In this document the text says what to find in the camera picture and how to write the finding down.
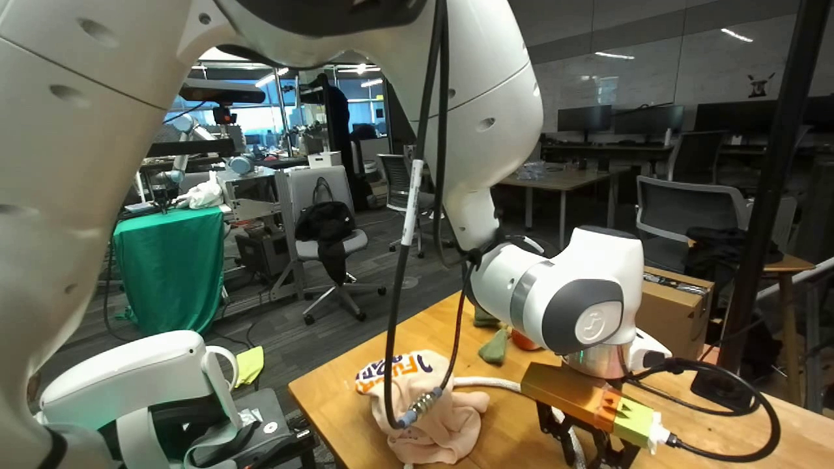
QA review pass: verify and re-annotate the black equipment box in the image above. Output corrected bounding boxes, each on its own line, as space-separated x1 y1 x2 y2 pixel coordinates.
233 218 293 282

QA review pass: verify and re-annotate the cream printed shirt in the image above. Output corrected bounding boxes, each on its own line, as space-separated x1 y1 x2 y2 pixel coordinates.
353 347 496 469

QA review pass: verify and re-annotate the wooden stool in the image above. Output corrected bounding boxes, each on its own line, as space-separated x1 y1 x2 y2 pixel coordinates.
754 252 823 407

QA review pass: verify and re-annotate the black cable with sleeve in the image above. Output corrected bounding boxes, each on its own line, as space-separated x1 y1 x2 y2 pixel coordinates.
378 0 478 436

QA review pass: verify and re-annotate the swivel stool with white seat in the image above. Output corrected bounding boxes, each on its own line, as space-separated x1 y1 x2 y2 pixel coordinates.
293 226 389 329

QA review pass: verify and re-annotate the grey mesh office chair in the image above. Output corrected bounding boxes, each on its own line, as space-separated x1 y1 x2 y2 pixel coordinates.
634 175 757 247

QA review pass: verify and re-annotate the cardboard box with black tape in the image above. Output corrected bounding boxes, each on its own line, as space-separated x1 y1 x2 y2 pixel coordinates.
637 262 716 364

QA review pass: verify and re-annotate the black bag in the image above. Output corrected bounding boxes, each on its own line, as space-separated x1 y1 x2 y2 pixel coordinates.
680 225 784 283

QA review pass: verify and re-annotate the white plastic bag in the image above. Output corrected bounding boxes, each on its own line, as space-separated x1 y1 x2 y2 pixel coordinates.
169 175 228 212

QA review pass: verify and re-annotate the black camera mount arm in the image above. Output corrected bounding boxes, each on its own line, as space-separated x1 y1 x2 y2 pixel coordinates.
140 128 246 166

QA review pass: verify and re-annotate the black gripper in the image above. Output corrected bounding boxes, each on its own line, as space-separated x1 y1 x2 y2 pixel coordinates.
534 400 630 469

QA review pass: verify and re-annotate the ceiling light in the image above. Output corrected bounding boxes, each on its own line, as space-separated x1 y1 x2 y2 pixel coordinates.
716 25 758 46
593 46 640 64

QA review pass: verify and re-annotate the wooden office desk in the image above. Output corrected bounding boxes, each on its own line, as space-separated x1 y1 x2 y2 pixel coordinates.
499 163 626 254

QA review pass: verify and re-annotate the orange green wrist camera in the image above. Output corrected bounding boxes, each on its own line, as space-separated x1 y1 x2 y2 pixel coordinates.
520 363 673 453

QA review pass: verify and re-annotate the black looped camera cable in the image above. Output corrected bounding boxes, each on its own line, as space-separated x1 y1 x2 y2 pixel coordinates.
623 352 784 464

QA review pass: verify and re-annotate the white braided rope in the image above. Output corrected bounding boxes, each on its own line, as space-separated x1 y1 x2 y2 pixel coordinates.
449 373 587 469

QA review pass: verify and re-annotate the green cloth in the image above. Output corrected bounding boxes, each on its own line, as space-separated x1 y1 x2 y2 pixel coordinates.
109 204 233 338

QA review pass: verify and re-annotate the black office chair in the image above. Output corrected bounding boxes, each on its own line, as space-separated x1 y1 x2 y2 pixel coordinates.
664 128 731 187

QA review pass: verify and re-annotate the black jacket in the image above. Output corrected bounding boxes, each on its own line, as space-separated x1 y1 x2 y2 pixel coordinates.
293 198 361 245

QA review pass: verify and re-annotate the yellow cloth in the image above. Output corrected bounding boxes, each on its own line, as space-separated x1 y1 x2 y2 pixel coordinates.
230 343 269 390

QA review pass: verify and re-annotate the black computer monitor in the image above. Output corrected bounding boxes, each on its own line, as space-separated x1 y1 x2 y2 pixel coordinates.
613 101 677 145
555 103 616 145
693 96 782 141

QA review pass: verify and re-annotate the black stereo camera bar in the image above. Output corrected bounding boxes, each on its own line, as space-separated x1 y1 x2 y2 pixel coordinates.
178 77 269 106

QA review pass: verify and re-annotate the dark long desk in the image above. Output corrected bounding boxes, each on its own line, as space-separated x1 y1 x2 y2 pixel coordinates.
539 132 676 178

